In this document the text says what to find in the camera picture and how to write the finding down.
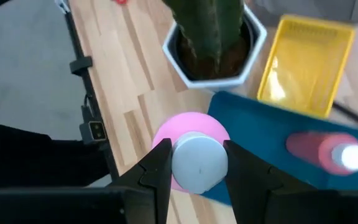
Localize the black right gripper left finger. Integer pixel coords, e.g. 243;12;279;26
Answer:
110;138;173;224

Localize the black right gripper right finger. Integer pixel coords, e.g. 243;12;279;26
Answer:
223;139;358;224

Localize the light pink paint bottle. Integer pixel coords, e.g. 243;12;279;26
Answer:
151;111;231;194

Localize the dark pink paint bottle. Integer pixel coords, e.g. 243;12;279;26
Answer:
286;132;358;177

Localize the brown-bristle paintbrush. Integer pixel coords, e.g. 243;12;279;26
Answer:
333;101;358;133

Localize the teal tray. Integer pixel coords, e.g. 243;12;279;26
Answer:
201;90;358;206

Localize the white hexagonal plant pot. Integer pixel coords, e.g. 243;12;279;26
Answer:
162;4;269;91

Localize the yellow plastic basket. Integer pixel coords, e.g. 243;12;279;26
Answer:
256;14;357;119

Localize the black table clamp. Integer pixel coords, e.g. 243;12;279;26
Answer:
69;55;93;76

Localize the black table-level camera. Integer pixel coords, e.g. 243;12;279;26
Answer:
78;120;108;145

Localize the black aluminium table frame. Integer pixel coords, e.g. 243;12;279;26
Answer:
54;0;121;181

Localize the silver aluminium bracket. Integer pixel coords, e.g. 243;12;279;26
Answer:
54;0;71;15

